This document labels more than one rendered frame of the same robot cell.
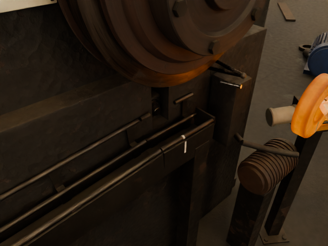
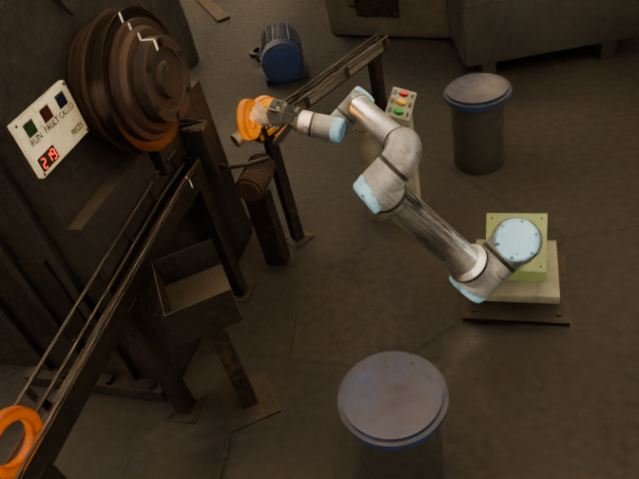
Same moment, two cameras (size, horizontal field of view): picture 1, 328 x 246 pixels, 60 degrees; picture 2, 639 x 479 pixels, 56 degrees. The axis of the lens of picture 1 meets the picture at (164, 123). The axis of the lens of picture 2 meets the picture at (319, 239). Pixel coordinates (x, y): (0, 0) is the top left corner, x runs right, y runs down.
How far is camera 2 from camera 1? 161 cm
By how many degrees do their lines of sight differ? 20
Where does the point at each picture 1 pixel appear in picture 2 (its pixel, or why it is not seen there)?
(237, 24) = (183, 98)
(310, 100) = (241, 118)
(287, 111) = not seen: hidden behind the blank
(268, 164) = (253, 174)
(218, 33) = (177, 107)
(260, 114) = (244, 152)
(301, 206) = (315, 207)
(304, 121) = (245, 129)
